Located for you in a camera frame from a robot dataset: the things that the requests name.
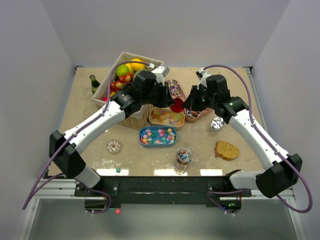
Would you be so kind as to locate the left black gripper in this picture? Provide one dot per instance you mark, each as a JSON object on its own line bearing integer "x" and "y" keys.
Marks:
{"x": 166, "y": 100}

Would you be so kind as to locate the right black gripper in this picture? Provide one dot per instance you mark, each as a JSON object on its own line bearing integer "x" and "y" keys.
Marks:
{"x": 190, "y": 103}

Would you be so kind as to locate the silver metal scoop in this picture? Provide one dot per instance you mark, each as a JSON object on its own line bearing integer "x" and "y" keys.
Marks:
{"x": 217, "y": 123}

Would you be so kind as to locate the clear glass jar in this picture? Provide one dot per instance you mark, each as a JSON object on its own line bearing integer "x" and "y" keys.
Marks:
{"x": 183, "y": 159}

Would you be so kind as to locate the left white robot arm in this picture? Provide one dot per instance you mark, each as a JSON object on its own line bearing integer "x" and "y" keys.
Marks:
{"x": 65, "y": 148}

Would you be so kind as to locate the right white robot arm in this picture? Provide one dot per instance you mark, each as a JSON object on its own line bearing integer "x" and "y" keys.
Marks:
{"x": 280, "y": 168}

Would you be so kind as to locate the yellow tray gummy candies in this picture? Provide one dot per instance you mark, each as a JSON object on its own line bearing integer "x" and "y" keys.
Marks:
{"x": 166, "y": 117}

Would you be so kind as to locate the blue tray star candies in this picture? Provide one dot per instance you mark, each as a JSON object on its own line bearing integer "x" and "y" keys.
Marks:
{"x": 157, "y": 136}

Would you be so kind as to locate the pink tray of lollipops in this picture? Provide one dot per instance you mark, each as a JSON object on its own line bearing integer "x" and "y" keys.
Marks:
{"x": 193, "y": 116}

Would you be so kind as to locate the pink tray swirl lollipops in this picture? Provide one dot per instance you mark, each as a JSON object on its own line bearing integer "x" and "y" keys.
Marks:
{"x": 175, "y": 90}

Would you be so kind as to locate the wicker basket with liner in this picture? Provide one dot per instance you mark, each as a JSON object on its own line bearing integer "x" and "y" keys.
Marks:
{"x": 136, "y": 114}

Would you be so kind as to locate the yellow lemon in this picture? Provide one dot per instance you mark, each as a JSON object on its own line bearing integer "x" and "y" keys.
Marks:
{"x": 136, "y": 65}

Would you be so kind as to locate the green lime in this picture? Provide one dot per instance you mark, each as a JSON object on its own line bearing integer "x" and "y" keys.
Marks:
{"x": 122, "y": 70}

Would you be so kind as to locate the bread slice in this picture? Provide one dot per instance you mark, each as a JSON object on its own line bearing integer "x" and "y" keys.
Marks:
{"x": 225, "y": 150}

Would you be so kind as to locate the red apple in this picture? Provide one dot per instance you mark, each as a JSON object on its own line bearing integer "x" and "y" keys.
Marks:
{"x": 106, "y": 99}

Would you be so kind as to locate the sprinkled donut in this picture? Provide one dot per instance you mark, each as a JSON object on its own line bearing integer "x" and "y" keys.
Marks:
{"x": 113, "y": 146}

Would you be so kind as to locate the green glass bottle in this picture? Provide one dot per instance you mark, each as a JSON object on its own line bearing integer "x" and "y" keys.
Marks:
{"x": 94, "y": 83}

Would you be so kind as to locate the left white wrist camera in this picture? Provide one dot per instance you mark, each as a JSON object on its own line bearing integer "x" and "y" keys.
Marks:
{"x": 158, "y": 73}

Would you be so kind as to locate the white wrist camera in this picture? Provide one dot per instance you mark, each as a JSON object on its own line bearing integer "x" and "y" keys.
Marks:
{"x": 202, "y": 75}
{"x": 158, "y": 73}

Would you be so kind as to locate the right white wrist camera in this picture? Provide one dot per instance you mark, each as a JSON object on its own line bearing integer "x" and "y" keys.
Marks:
{"x": 202, "y": 75}

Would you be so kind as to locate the black base mount frame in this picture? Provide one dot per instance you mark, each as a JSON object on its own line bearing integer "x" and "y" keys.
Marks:
{"x": 116, "y": 191}

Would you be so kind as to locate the aluminium rail frame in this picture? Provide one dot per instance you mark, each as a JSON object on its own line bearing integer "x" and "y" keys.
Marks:
{"x": 54, "y": 213}

